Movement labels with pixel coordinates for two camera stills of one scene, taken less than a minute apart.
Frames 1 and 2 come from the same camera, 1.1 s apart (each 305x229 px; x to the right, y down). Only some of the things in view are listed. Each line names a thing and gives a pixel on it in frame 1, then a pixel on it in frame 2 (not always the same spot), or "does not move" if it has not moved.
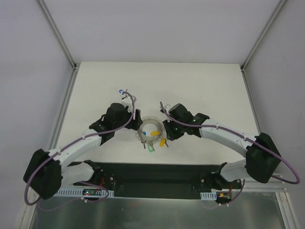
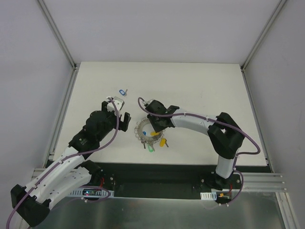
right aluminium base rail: [275, 184] does not move
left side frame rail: [64, 109] does not move
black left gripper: [133, 120] to [116, 117]
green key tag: [150, 148] does not move
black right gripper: [169, 130] to [155, 122]
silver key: [143, 142] does not move
